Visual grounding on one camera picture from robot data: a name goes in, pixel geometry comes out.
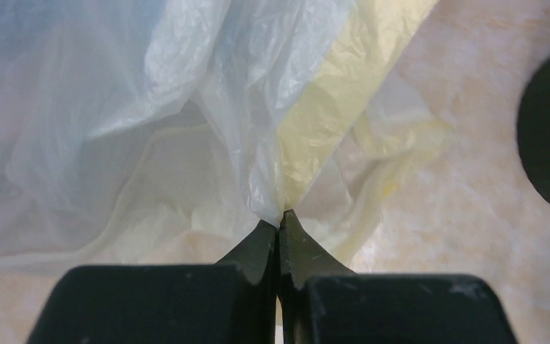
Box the large translucent yellowish trash bag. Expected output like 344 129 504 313
0 1 450 274

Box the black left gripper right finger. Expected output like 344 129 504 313
279 210 516 343

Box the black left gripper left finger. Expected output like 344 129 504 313
28 221 276 343

